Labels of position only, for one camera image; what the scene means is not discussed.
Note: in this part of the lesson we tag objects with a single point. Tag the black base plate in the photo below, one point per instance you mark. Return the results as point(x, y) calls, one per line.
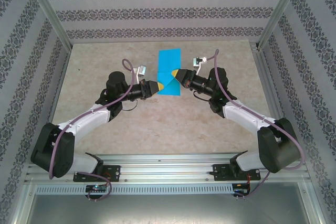
point(115, 172)
point(219, 172)

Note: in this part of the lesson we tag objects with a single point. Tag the long aluminium base rail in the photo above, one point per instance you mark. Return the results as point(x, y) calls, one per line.
point(165, 169)

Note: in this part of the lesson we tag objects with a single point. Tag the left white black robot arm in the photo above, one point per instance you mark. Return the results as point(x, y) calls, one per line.
point(89, 119)

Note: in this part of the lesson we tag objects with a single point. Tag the blue cloth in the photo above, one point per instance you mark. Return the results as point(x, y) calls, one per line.
point(169, 58)

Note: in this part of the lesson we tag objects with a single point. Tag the left small circuit board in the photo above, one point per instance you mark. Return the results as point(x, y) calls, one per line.
point(95, 188)

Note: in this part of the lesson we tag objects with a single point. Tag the small circuit board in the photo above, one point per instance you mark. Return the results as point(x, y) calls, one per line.
point(240, 189)
point(95, 188)

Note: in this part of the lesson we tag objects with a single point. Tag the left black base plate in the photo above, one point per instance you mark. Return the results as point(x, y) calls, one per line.
point(115, 172)

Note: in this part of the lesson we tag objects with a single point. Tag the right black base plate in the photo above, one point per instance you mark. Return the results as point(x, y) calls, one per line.
point(219, 172)

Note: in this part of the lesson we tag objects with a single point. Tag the aluminium frame post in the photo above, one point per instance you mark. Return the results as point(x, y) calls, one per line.
point(282, 6)
point(46, 6)

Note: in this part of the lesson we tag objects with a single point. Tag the right small circuit board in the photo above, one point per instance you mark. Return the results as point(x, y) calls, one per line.
point(240, 189)

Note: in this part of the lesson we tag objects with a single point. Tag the aluminium side rail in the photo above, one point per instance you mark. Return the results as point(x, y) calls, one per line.
point(61, 77)
point(266, 77)

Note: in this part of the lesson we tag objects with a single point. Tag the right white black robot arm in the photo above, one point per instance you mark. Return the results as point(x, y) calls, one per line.
point(244, 115)

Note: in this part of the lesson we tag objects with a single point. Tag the grey metal sheet panel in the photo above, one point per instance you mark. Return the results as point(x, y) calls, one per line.
point(168, 208)

